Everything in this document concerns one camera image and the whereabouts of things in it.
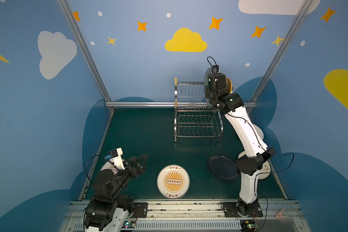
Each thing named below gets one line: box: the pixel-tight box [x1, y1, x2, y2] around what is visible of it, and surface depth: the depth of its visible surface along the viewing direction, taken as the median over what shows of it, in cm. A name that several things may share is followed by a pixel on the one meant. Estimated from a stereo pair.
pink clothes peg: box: [275, 207, 288, 219], surface depth 74 cm
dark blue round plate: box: [206, 155, 240, 182], surface depth 90 cm
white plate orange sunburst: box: [156, 164, 190, 200], surface depth 86 cm
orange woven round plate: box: [226, 77, 233, 94], surface depth 77 cm
